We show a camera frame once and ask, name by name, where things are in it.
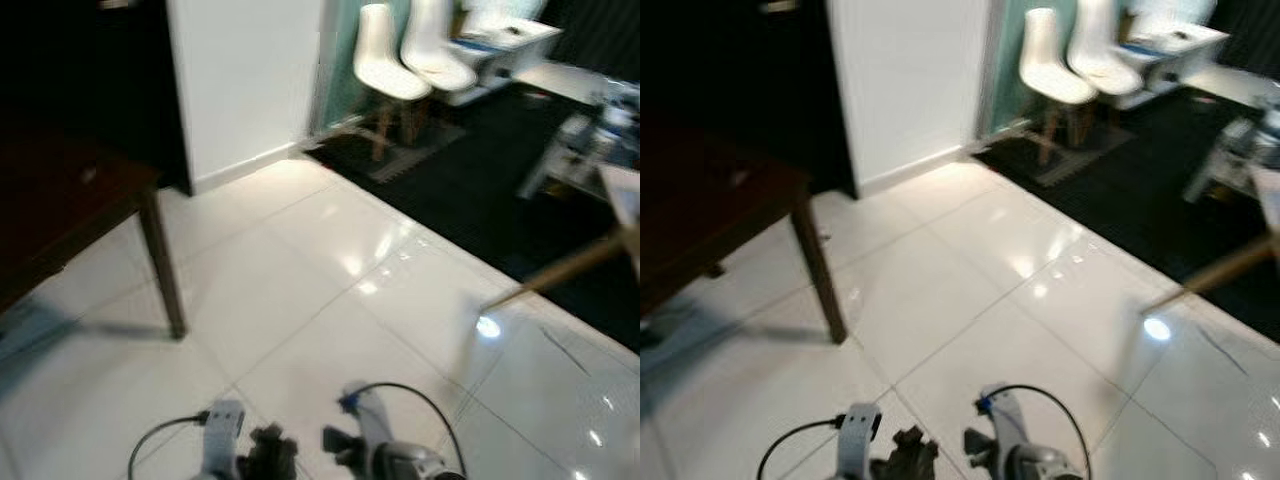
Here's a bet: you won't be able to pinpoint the long dark foam strip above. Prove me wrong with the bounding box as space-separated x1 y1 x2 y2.
255 424 300 480
893 426 940 480

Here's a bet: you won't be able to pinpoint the black floor mat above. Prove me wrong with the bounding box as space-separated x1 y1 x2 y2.
972 88 1280 346
303 82 641 353

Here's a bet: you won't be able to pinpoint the white seat with wooden leg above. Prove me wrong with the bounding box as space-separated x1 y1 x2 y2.
1143 168 1280 317
480 163 641 314

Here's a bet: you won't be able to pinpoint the small grey floor mat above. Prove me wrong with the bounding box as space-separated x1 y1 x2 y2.
1000 125 1131 189
340 120 466 184

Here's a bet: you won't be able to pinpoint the dark wooden table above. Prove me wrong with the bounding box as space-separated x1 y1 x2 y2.
0 108 189 341
640 118 850 346

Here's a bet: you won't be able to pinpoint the white shell chair wooden legs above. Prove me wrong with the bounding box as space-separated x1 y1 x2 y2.
1066 0 1144 141
354 4 434 163
400 0 479 146
1020 8 1099 167

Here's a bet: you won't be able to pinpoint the grey metal machine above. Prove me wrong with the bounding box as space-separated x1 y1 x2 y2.
1183 100 1280 206
518 82 641 201

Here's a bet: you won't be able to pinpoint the white box appliance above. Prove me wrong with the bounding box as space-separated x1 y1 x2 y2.
445 15 564 107
1112 18 1230 109

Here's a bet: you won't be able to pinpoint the flat white board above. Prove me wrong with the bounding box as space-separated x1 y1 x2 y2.
515 60 641 106
1185 65 1280 106

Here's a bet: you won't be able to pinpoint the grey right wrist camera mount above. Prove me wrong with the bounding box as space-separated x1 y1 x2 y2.
340 384 399 479
975 386 1036 479

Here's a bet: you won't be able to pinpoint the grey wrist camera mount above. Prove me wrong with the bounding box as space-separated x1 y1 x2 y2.
340 384 399 479
200 400 247 480
838 403 883 480
975 386 1036 479

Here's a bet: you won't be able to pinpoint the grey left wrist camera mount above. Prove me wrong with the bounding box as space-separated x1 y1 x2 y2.
200 400 247 480
838 403 883 480

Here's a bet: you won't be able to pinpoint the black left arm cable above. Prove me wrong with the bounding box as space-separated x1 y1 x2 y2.
756 418 846 480
127 412 211 480

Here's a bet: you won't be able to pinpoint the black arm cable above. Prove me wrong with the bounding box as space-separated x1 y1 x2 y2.
985 386 1093 476
756 418 846 480
127 412 211 480
355 382 469 476

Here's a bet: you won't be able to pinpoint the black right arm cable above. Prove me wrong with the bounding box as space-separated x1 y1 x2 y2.
985 386 1093 476
355 382 469 476

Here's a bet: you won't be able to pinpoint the black wall panel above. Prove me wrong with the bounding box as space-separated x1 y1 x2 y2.
0 0 193 196
640 0 859 199

